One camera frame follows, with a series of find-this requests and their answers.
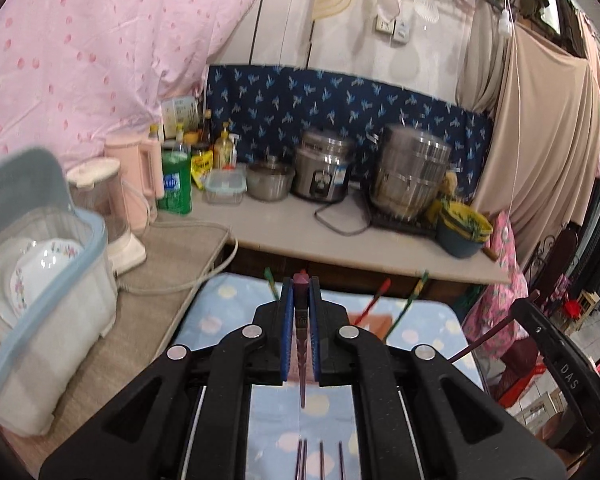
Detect white power cord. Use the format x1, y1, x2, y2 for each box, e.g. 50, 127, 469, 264
115, 220, 238, 296

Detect white carton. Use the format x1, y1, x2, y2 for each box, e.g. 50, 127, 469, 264
161, 96, 201, 141

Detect large steel steamer pot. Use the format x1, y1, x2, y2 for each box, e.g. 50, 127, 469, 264
370, 122, 453, 223

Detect blue basin with yellow items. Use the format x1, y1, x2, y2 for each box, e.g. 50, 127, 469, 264
435, 197, 494, 259

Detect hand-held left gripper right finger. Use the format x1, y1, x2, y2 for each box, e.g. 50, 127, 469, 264
306, 277, 567, 480

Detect hanging clothes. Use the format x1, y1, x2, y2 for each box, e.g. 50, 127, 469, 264
520, 0, 600, 311

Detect dark metal chair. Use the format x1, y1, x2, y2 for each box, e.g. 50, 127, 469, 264
522, 225, 581, 311

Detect pink dotted cloth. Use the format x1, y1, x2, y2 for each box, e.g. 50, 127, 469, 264
0, 0, 276, 171

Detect green dish soap bottle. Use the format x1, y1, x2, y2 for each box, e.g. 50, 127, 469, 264
160, 142, 193, 216

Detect white floral plate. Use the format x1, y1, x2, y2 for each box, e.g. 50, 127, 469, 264
10, 237, 83, 311
0, 247, 31, 321

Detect pink electric kettle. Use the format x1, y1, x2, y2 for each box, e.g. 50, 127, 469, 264
104, 136, 165, 233

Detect red plastic crate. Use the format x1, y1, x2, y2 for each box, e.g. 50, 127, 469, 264
497, 360, 556, 408

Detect pink pineapple print cloth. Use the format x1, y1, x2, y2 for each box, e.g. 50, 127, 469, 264
462, 210, 531, 351

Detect white blender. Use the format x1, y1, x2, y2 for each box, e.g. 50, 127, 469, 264
67, 157, 148, 276

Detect clear food container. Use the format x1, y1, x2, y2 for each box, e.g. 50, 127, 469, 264
203, 167, 247, 206

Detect white dish rack grey-blue lid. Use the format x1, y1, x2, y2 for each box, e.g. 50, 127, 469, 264
0, 146, 118, 436

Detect pink perforated utensil holder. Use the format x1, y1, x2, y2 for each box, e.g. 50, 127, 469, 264
347, 310, 398, 346

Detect steel rice cooker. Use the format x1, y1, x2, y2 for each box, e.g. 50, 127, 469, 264
292, 127, 356, 203

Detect yellow snack packet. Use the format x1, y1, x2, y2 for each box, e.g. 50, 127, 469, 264
190, 152, 215, 191

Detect light kitchen counter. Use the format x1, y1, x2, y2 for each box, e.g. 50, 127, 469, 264
157, 192, 511, 283

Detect yellow oil bottle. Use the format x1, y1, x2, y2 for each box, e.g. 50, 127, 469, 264
214, 122, 237, 168

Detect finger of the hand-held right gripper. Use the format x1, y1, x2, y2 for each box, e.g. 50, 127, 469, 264
510, 300, 559, 362

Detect steel pot with lid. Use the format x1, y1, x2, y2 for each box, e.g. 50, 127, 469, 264
245, 157, 297, 202

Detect black induction cooker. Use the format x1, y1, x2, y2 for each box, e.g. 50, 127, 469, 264
362, 190, 438, 238

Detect white light bulb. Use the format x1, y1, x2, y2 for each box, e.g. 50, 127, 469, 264
497, 0, 513, 41

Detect tan lumpy object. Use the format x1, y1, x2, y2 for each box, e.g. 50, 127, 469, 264
440, 172, 461, 201

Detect grey wood grain counter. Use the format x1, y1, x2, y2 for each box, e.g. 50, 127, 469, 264
0, 220, 238, 461

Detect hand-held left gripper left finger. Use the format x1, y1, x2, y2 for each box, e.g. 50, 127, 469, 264
39, 277, 296, 480

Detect blue printed tablecloth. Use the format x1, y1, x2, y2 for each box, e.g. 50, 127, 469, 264
172, 272, 486, 480

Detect beige curtain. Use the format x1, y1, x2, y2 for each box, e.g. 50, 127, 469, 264
455, 7, 600, 261

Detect navy floral cloth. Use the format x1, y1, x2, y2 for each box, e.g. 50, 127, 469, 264
205, 64, 496, 201

